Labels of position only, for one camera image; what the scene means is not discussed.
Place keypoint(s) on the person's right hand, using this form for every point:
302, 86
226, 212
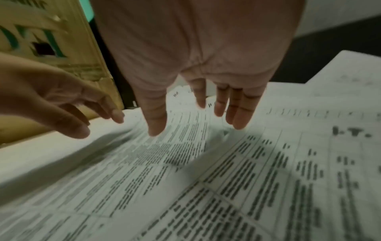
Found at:
193, 42

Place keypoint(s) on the black monitor base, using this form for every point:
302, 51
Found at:
327, 54

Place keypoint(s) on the brown cardboard box green print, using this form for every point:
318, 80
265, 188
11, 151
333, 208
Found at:
29, 23

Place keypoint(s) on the pile of printed papers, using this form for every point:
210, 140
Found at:
268, 176

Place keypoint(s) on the person's left hand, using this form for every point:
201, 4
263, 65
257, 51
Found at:
44, 94

